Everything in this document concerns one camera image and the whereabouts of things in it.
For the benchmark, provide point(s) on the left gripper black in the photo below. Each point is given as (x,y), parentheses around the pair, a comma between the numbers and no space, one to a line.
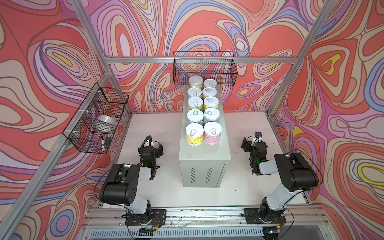
(158,151)

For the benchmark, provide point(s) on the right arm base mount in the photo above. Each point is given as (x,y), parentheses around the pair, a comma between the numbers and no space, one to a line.
(253,216)

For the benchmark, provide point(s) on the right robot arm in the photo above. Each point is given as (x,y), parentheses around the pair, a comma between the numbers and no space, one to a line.
(296,176)

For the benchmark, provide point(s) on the black wire basket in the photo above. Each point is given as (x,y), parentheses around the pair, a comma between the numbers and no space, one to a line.
(81,131)
(217,65)

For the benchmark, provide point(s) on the black wire basket back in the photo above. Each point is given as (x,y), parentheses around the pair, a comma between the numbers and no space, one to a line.
(217,65)

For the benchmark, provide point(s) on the green circuit board right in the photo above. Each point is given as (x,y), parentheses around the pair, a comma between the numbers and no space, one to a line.
(271,230)

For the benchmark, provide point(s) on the green circuit board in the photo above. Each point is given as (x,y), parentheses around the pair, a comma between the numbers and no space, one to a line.
(271,230)
(147,231)

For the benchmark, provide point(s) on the orange green labelled can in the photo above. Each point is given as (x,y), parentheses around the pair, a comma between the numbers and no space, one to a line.
(196,82)

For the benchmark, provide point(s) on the silver tape roll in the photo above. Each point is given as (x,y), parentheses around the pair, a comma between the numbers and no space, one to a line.
(105,123)

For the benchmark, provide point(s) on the can row back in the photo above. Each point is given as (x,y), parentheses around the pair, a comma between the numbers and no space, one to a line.
(212,133)
(194,134)

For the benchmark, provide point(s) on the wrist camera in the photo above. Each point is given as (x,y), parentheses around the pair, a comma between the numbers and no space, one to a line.
(258,135)
(149,142)

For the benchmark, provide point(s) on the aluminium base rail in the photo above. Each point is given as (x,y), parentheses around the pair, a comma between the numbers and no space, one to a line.
(218,223)

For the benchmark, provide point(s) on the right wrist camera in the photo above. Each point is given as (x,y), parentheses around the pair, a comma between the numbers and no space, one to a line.
(258,135)

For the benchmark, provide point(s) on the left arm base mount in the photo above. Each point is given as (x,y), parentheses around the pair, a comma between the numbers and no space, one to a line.
(156,217)

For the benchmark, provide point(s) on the grey metal cabinet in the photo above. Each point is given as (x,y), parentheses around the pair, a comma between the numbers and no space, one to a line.
(203,166)

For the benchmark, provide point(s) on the green circuit board left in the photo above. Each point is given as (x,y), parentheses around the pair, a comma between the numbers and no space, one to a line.
(147,231)

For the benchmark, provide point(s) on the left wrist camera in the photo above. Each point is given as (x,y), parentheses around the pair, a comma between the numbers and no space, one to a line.
(149,142)

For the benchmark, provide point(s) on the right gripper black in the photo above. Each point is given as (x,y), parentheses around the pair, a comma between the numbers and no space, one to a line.
(248,145)

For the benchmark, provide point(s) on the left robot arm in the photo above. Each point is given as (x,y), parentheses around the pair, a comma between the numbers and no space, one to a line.
(120,187)

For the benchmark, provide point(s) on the black wire basket left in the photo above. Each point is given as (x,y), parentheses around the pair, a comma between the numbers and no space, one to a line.
(81,131)

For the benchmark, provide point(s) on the blue white labelled can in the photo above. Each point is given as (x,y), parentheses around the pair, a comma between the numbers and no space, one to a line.
(194,92)

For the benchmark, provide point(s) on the pink labelled can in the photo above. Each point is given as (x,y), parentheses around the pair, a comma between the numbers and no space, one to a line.
(210,83)

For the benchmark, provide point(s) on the peach labelled can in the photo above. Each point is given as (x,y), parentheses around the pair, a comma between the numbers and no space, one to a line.
(209,92)

